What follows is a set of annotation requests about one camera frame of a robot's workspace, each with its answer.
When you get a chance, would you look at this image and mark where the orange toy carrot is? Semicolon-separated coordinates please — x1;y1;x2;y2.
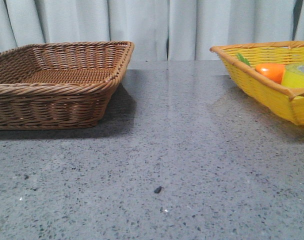
250;63;286;85

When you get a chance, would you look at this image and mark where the brown wicker basket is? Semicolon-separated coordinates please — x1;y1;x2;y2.
0;41;135;130

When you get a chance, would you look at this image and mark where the white pleated curtain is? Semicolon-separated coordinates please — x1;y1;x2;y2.
0;0;304;61

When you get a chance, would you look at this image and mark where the yellow wicker basket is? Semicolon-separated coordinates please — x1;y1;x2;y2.
210;40;304;126

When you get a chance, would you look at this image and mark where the small black debris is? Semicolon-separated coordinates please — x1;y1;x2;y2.
153;186;162;194

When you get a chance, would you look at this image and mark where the yellow tape roll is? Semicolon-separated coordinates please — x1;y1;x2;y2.
281;62;304;88

